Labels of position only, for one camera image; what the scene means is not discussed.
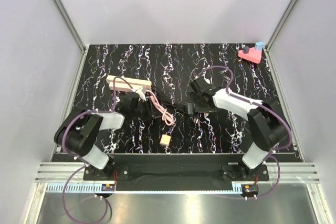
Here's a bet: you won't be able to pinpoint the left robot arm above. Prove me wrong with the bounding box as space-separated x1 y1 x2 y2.
54 92 159 180

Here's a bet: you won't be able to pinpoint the pink coiled power cable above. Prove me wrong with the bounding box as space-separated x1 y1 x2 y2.
143 87 176 126

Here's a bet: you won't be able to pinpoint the pink power strip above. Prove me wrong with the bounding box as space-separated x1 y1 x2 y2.
109 82 146 92

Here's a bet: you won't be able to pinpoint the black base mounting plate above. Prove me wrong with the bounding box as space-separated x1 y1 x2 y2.
83 154 269 193

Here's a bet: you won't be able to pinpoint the pink plug adapter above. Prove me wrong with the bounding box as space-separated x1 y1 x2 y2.
160 134 171 146

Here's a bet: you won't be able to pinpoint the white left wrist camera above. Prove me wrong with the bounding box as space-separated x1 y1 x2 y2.
132 86 147 101

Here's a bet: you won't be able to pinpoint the beige power strip red sockets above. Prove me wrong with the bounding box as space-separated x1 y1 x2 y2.
115 77 152 90

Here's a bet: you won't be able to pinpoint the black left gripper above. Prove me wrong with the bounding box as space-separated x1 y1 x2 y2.
131 98 163 121

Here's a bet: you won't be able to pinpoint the pink triangular socket block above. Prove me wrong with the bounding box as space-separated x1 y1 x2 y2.
238 48 262 64

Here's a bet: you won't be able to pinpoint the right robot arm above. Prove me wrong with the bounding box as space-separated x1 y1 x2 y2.
186 77 292 180

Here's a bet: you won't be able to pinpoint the dark grey plug block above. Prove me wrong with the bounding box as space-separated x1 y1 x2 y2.
243 46 249 54

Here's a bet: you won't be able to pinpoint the black power strip cable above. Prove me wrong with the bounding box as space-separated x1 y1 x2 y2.
151 89 200 124

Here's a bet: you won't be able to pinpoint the blue plug block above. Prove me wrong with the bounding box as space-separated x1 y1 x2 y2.
255 41 264 51

